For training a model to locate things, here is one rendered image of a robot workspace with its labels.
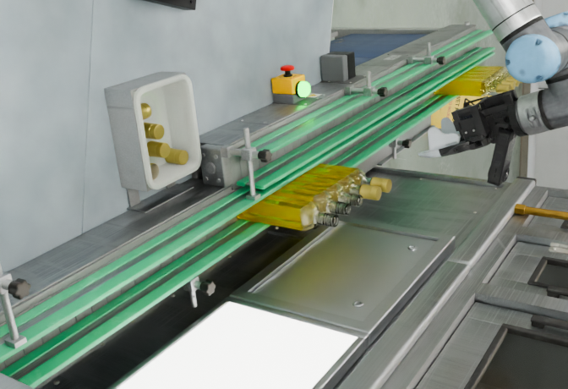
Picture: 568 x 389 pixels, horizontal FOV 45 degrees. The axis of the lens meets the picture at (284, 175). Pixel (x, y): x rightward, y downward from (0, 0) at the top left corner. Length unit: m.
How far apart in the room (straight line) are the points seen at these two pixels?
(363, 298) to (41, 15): 0.85
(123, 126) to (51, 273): 0.34
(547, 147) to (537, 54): 6.56
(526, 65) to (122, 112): 0.79
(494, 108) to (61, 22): 0.84
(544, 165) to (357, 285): 6.32
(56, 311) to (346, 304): 0.58
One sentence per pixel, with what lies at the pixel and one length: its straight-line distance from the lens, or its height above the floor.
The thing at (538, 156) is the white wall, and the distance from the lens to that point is 7.72.
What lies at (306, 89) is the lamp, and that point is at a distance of 1.90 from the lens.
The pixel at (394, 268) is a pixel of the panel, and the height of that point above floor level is 1.25.
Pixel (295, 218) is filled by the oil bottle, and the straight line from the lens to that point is 1.53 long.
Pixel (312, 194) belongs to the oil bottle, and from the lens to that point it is 1.58.
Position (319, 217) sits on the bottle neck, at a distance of 1.52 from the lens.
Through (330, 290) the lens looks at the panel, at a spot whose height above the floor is 1.17.
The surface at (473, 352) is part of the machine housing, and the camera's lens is 1.38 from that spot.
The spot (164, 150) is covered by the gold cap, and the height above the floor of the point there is 0.81.
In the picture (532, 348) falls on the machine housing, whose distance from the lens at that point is 1.41.
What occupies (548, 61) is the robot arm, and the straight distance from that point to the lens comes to 1.12.
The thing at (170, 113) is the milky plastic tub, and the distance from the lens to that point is 1.58.
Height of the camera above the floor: 1.84
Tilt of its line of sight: 33 degrees down
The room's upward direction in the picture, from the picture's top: 98 degrees clockwise
